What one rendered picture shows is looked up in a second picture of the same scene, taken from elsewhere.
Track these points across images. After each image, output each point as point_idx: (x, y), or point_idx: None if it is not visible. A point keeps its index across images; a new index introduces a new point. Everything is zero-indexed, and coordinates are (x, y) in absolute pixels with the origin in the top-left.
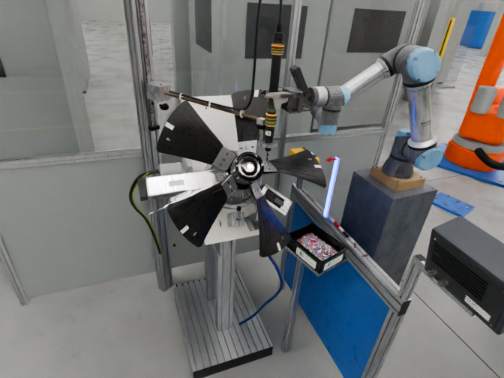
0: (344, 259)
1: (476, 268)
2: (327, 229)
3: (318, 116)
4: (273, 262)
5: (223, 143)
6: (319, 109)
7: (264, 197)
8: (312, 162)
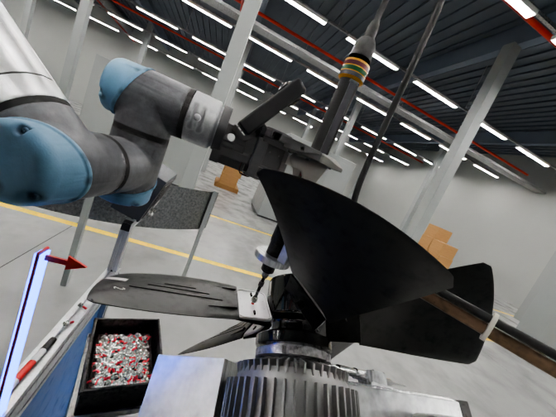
0: None
1: (172, 179)
2: (18, 409)
3: (146, 171)
4: None
5: None
6: (132, 155)
7: (243, 327)
8: (122, 284)
